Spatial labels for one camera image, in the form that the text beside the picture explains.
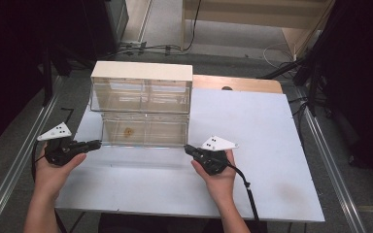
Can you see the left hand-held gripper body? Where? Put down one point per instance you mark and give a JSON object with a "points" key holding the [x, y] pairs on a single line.
{"points": [[58, 152]]}

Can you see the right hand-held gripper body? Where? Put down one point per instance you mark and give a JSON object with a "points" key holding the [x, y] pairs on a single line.
{"points": [[213, 158]]}

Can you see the small peach-coloured object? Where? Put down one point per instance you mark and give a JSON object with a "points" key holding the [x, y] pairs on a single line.
{"points": [[128, 131]]}

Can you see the clear acrylic drawer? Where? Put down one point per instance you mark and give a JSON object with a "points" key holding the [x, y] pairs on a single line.
{"points": [[145, 129], [141, 95]]}

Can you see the clear drawer cabinet white top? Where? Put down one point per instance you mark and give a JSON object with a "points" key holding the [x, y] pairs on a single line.
{"points": [[142, 74]]}

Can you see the person's left hand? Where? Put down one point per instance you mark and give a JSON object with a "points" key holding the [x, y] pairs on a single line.
{"points": [[53, 176]]}

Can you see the person's right hand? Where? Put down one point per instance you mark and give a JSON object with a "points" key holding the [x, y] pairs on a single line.
{"points": [[221, 183]]}

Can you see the black metal stand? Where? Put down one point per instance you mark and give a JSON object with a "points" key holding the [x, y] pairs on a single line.
{"points": [[304, 74], [47, 81]]}

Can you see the person's dark clothing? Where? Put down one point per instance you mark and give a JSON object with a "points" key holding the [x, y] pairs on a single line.
{"points": [[162, 226]]}

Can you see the wooden table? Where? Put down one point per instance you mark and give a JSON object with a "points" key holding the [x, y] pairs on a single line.
{"points": [[249, 84]]}

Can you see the dark curtain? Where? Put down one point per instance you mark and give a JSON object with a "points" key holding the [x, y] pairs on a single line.
{"points": [[362, 81], [9, 64]]}

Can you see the black cabinet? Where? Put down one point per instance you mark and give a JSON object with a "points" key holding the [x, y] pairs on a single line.
{"points": [[105, 22]]}

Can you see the light wooden shelf unit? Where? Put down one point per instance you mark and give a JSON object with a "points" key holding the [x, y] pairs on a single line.
{"points": [[255, 19]]}

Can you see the metal floor rail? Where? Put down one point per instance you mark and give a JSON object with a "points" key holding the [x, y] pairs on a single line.
{"points": [[13, 174], [333, 181]]}

